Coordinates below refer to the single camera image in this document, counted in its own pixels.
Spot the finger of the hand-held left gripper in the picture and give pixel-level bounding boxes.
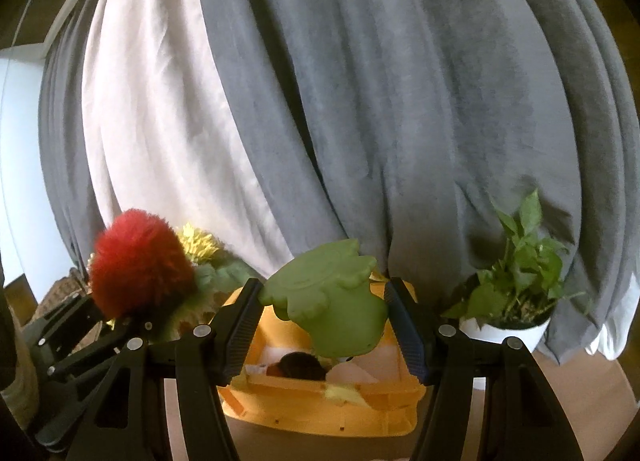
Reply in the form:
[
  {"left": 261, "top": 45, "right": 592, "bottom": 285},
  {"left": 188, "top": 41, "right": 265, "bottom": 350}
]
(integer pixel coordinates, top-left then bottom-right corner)
[
  {"left": 45, "top": 318, "right": 156, "bottom": 382},
  {"left": 27, "top": 291, "right": 113, "bottom": 349}
]

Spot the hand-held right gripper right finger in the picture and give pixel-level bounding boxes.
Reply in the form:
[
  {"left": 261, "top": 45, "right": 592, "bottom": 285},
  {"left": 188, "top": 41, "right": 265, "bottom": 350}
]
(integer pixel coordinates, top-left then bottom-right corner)
[{"left": 382, "top": 276, "right": 586, "bottom": 461}]

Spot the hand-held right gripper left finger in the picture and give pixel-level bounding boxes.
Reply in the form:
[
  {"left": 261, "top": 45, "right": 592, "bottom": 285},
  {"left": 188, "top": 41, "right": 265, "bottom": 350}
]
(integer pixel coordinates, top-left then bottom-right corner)
[{"left": 65, "top": 277, "right": 266, "bottom": 461}]

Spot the pink and white plush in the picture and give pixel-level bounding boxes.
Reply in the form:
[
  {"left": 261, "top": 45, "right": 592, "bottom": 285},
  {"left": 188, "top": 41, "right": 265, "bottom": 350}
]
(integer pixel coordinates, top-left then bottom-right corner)
[{"left": 327, "top": 360, "right": 381, "bottom": 384}]

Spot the black mouse plush toy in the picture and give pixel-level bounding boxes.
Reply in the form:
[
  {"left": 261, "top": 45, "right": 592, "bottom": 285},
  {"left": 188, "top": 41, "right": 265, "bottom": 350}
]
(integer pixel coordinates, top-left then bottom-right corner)
[{"left": 267, "top": 351, "right": 331, "bottom": 382}]

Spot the green plush toy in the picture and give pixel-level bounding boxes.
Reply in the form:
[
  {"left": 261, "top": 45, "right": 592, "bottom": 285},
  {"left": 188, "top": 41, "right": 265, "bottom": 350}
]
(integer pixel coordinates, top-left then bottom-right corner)
[{"left": 259, "top": 238, "right": 391, "bottom": 358}]

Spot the red fluffy plush flower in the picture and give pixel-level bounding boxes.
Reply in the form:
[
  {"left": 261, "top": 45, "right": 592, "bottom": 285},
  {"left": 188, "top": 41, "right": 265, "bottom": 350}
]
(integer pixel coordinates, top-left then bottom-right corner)
[{"left": 89, "top": 208, "right": 256, "bottom": 337}]

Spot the orange plastic basket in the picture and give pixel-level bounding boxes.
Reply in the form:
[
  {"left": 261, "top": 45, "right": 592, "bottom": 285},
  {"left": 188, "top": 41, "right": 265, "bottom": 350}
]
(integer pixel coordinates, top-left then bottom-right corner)
[{"left": 217, "top": 276, "right": 428, "bottom": 437}]

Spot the white plant pot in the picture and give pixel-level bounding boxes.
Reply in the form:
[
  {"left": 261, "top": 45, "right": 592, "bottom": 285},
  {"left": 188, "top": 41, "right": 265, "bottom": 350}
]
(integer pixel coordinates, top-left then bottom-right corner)
[{"left": 457, "top": 316, "right": 551, "bottom": 392}]

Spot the green leafy plant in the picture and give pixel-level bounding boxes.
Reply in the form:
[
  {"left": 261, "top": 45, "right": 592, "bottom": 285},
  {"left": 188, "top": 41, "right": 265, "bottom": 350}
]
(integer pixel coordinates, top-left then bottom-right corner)
[{"left": 442, "top": 188, "right": 586, "bottom": 329}]

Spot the grey curtain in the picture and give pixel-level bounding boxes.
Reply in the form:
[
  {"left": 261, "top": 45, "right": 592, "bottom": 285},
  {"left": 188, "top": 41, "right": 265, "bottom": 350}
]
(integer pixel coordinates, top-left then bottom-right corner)
[
  {"left": 192, "top": 0, "right": 640, "bottom": 367},
  {"left": 37, "top": 0, "right": 121, "bottom": 267}
]

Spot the white sheer curtain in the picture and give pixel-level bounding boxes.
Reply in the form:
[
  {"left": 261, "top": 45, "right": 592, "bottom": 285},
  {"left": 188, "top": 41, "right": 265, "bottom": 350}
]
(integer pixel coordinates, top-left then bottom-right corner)
[{"left": 585, "top": 311, "right": 632, "bottom": 358}]

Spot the pale pink curtain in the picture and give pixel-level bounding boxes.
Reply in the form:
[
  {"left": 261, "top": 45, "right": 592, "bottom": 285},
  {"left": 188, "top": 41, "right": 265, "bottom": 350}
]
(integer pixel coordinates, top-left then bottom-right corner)
[{"left": 82, "top": 0, "right": 301, "bottom": 277}]

